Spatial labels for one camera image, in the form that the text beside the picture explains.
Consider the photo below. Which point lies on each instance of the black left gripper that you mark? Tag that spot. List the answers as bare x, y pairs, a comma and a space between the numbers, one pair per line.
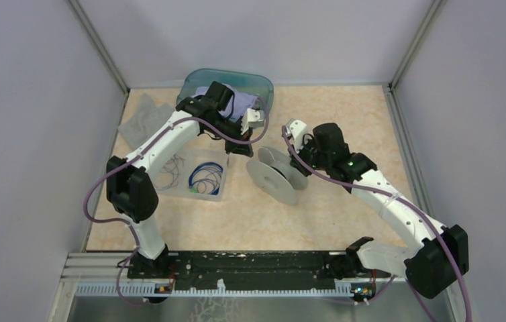
239, 148

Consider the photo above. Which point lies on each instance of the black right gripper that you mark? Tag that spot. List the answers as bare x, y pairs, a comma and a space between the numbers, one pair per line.
295, 162

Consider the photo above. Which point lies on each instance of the white perforated cable spool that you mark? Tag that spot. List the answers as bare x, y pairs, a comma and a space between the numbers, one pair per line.
273, 174

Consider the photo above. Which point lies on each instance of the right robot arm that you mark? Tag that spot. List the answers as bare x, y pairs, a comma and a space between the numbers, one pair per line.
434, 256

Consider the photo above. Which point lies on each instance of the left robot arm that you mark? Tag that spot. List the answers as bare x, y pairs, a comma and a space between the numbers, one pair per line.
129, 186

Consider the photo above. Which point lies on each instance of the lavender cloth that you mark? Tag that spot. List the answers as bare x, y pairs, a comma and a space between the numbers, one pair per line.
239, 102

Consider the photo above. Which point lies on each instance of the teal plastic basin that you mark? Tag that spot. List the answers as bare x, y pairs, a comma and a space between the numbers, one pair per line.
257, 85

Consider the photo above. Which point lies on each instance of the clear plastic divided tray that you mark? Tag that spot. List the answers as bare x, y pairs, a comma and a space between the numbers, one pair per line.
172, 179

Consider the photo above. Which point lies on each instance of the clear plastic bag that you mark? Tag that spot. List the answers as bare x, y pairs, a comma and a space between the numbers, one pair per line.
145, 122

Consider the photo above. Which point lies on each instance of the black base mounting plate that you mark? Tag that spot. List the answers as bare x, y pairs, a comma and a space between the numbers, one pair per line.
250, 271

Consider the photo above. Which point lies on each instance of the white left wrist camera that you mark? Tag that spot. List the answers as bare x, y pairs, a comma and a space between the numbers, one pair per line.
252, 118

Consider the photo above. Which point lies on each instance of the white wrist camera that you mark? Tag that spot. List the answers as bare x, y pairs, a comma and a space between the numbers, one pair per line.
252, 118
295, 130

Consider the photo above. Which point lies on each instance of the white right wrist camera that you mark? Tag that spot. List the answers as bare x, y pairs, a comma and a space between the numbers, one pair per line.
295, 130

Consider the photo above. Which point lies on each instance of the blue cable coil green connector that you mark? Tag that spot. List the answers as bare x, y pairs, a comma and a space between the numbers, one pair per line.
206, 178

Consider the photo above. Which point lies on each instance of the white slotted cable duct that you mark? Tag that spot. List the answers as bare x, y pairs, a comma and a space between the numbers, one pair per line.
150, 289

